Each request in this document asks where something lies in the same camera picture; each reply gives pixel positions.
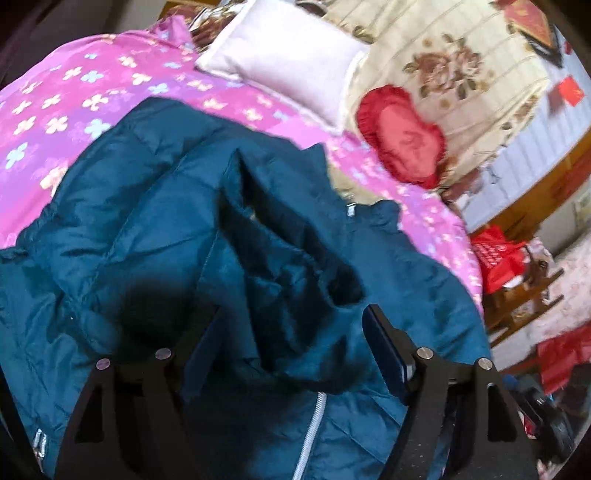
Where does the red cloth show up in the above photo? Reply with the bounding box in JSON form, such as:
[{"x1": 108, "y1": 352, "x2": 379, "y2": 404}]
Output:
[{"x1": 538, "y1": 332, "x2": 591, "y2": 393}]

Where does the red hanging decoration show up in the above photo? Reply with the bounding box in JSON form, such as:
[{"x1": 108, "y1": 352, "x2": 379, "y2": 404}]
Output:
[{"x1": 503, "y1": 0, "x2": 555, "y2": 47}]

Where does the white pillow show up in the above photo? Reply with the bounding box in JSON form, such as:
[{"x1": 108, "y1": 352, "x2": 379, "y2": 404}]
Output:
[{"x1": 194, "y1": 0, "x2": 370, "y2": 134}]

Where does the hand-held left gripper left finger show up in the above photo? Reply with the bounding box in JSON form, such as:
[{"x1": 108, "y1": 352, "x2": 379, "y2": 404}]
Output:
[{"x1": 55, "y1": 308, "x2": 221, "y2": 480}]

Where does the brown floral pillow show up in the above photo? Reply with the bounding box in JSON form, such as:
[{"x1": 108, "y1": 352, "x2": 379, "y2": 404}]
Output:
[{"x1": 185, "y1": 4, "x2": 241, "y2": 51}]

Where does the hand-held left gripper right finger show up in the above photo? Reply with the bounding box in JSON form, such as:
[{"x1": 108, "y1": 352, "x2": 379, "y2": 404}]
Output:
[{"x1": 362, "y1": 305, "x2": 539, "y2": 480}]

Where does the red paper square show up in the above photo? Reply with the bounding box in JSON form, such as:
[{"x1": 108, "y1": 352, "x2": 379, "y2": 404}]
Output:
[{"x1": 558, "y1": 76, "x2": 585, "y2": 107}]

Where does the white and wooden headboard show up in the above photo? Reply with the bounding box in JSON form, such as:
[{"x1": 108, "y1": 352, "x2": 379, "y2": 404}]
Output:
[{"x1": 457, "y1": 28, "x2": 591, "y2": 236}]

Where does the pink floral bedsheet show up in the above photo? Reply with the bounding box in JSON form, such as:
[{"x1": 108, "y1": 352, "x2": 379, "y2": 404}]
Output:
[{"x1": 0, "y1": 16, "x2": 485, "y2": 315}]

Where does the red heart cushion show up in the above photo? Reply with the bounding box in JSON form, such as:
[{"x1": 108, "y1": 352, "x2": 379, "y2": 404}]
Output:
[{"x1": 356, "y1": 85, "x2": 448, "y2": 190}]

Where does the dark wheel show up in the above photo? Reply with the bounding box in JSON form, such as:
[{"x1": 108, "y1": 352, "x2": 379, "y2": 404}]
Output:
[{"x1": 522, "y1": 388, "x2": 578, "y2": 462}]

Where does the wooden chair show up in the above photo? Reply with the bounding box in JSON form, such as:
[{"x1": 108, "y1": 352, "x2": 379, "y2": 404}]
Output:
[{"x1": 482, "y1": 240, "x2": 566, "y2": 347}]

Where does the red shopping bag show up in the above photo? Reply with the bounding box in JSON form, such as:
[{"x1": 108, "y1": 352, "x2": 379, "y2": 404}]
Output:
[{"x1": 470, "y1": 225, "x2": 529, "y2": 296}]

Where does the beige floral quilt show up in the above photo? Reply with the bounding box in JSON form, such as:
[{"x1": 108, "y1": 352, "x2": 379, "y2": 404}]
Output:
[{"x1": 318, "y1": 0, "x2": 555, "y2": 185}]

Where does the dark blue puffer jacket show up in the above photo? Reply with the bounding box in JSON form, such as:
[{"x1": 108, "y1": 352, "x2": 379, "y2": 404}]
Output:
[{"x1": 0, "y1": 97, "x2": 492, "y2": 480}]

